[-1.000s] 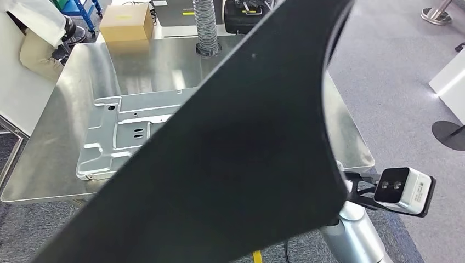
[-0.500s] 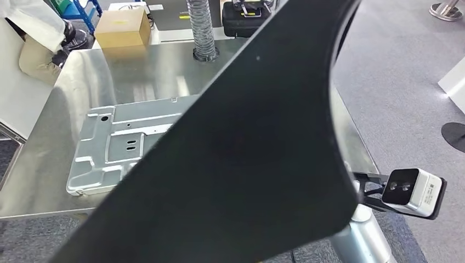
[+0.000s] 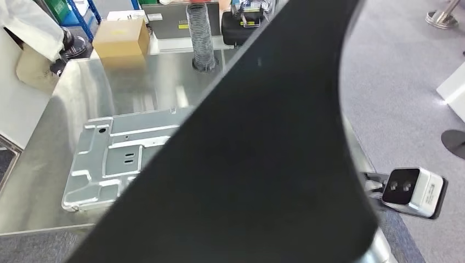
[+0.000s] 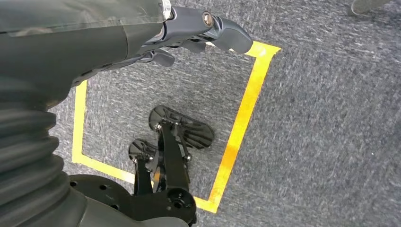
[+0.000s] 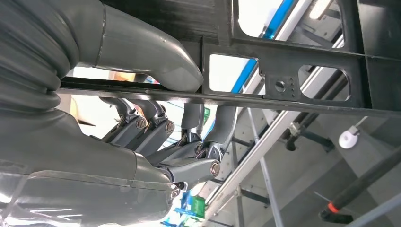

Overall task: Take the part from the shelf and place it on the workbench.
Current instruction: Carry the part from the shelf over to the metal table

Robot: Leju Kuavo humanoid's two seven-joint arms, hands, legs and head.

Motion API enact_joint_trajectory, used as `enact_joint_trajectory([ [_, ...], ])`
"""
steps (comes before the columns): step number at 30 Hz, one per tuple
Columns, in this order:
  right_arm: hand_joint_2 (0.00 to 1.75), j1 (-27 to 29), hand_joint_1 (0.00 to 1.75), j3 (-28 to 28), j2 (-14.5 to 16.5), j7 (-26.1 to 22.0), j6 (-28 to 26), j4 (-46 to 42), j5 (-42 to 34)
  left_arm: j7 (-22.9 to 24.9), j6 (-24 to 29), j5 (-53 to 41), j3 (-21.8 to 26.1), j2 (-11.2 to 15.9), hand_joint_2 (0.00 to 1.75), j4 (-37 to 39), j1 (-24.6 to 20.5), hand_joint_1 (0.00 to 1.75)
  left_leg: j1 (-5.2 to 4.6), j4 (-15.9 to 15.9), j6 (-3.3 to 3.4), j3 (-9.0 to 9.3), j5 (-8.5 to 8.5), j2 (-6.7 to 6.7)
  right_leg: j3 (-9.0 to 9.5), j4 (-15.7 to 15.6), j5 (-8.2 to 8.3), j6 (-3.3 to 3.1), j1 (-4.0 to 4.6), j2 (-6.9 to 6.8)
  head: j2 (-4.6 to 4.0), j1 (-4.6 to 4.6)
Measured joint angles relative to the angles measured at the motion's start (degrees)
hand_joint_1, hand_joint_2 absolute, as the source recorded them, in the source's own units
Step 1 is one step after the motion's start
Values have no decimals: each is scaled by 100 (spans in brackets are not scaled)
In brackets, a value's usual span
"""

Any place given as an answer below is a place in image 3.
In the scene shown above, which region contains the black plastic car part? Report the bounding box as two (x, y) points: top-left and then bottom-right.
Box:
(65, 0), (381, 263)

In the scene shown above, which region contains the stainless steel workbench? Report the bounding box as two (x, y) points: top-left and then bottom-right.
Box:
(0, 34), (377, 237)

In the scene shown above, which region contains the black bag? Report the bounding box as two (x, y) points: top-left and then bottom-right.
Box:
(220, 3), (271, 47)

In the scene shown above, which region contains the stamped silver metal plate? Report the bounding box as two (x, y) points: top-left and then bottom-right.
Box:
(61, 106), (195, 213)

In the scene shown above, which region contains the brown cardboard box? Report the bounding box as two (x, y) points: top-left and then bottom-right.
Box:
(92, 17), (151, 68)

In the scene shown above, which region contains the black office chair base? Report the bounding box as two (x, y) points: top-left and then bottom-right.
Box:
(60, 34), (89, 60)

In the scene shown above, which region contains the green crate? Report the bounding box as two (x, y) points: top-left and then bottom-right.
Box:
(45, 0), (71, 23)

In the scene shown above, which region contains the black stanchion base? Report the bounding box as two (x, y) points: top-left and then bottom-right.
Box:
(440, 129), (465, 161)

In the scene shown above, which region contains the person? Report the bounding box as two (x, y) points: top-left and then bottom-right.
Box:
(0, 0), (75, 93)

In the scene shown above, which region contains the white block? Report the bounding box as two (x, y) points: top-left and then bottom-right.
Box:
(435, 61), (465, 123)

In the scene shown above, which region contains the chrome stanchion base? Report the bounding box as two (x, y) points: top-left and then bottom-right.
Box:
(426, 0), (460, 30)

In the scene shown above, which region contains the grey corrugated hose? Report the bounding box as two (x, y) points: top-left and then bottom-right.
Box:
(186, 3), (219, 72)

